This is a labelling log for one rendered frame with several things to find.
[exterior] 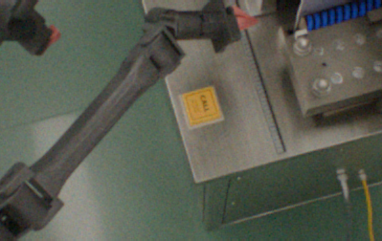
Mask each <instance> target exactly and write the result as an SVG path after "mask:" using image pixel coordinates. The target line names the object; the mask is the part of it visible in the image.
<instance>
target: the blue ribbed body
mask: <svg viewBox="0 0 382 241"><path fill-rule="evenodd" d="M367 2H368V4H365V0H360V2H359V5H360V6H358V4H357V3H355V2H353V3H352V4H351V6H352V8H350V6H349V5H348V4H345V9H344V10H342V8H341V7H338V8H337V9H336V10H337V12H336V13H335V10H334V9H333V8H332V9H330V10H329V13H330V14H327V11H322V17H320V14H319V13H318V12H316V13H315V15H314V16H315V19H313V18H312V15H308V16H307V21H305V23H306V25H307V30H308V31H309V32H312V29H313V30H314V31H315V30H318V29H319V28H320V27H321V28H324V27H326V25H328V26H330V25H333V24H338V23H341V21H348V20H349V19H354V18H356V17H360V16H364V15H365V14H366V13H367V11H372V10H378V9H380V8H382V0H374V1H372V0H367Z"/></svg>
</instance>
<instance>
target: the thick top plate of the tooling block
mask: <svg viewBox="0 0 382 241"><path fill-rule="evenodd" d="M368 23H369V22H368V20H367V18H366V15H365V16H360V17H356V18H354V19H351V20H348V21H344V22H341V23H338V24H333V25H330V26H327V27H324V28H320V29H318V30H315V31H312V32H307V35H306V36H307V37H308V38H309V40H310V42H311V51H310V52H309V53H308V55H304V56H300V55H296V54H295V53H294V51H293V45H294V43H295V42H296V37H295V35H294V36H291V37H286V38H285V39H284V40H283V42H282V46H281V50H282V55H283V57H284V61H285V63H286V65H287V70H288V72H289V75H290V77H291V80H292V84H293V86H294V90H295V93H296V95H297V99H298V101H299V105H300V107H301V109H302V113H303V117H304V118H305V117H308V116H310V115H315V114H318V113H321V112H325V111H328V110H333V109H336V108H338V107H344V106H346V105H349V104H354V103H356V102H359V101H364V100H367V99H374V98H377V97H380V96H382V22H381V23H377V24H372V25H369V24H368ZM321 77H326V78H327V79H329V82H330V91H329V92H328V95H326V96H325V97H323V98H319V97H317V96H316V95H314V94H313V93H312V85H313V82H315V80H316V79H319V78H321Z"/></svg>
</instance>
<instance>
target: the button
mask: <svg viewBox="0 0 382 241"><path fill-rule="evenodd" d="M182 100H183V101H184V106H185V108H186V113H187V115H188V118H189V123H190V125H191V126H193V125H196V124H200V123H203V122H208V121H212V120H217V119H219V118H220V115H221V114H220V112H219V108H218V105H217V100H216V98H215V95H214V91H213V86H211V87H208V88H205V89H200V90H198V91H193V92H190V93H188V94H184V95H182Z"/></svg>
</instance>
